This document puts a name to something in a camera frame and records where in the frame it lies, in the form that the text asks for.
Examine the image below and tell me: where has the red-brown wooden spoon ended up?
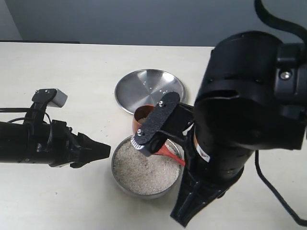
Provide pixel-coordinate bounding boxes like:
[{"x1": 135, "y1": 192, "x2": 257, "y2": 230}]
[{"x1": 155, "y1": 144, "x2": 185, "y2": 166}]

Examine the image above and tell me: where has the steel bowl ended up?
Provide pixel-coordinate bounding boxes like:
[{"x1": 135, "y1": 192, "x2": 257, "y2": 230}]
[{"x1": 111, "y1": 135, "x2": 184, "y2": 200}]

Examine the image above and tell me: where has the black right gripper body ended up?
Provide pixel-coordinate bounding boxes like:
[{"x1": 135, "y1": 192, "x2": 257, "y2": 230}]
[{"x1": 184, "y1": 31, "x2": 307, "y2": 190}]

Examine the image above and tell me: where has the small brown wooden cup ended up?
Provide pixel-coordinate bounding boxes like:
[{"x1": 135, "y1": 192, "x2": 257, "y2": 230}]
[{"x1": 132, "y1": 104, "x2": 155, "y2": 134}]

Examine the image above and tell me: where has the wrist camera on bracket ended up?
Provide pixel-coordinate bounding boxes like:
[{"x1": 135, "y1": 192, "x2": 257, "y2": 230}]
[
  {"x1": 25, "y1": 88, "x2": 68, "y2": 125},
  {"x1": 131, "y1": 92, "x2": 194, "y2": 157}
]

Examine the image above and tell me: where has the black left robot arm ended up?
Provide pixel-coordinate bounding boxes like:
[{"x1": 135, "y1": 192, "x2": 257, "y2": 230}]
[{"x1": 0, "y1": 120, "x2": 111, "y2": 168}]

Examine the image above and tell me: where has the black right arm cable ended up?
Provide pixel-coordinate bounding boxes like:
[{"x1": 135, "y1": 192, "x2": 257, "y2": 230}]
[{"x1": 254, "y1": 0, "x2": 307, "y2": 227}]

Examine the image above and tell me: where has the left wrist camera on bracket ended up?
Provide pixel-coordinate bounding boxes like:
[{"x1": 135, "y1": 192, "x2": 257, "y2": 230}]
[{"x1": 25, "y1": 88, "x2": 68, "y2": 125}]

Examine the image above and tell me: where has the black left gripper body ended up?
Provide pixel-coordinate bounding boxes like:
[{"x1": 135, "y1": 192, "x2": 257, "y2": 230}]
[{"x1": 49, "y1": 120, "x2": 81, "y2": 167}]

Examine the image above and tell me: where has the round steel plate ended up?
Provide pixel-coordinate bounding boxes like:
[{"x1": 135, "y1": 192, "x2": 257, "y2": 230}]
[{"x1": 114, "y1": 69, "x2": 187, "y2": 114}]

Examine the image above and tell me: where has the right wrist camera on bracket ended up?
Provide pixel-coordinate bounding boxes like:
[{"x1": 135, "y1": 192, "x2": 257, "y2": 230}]
[{"x1": 131, "y1": 92, "x2": 194, "y2": 157}]

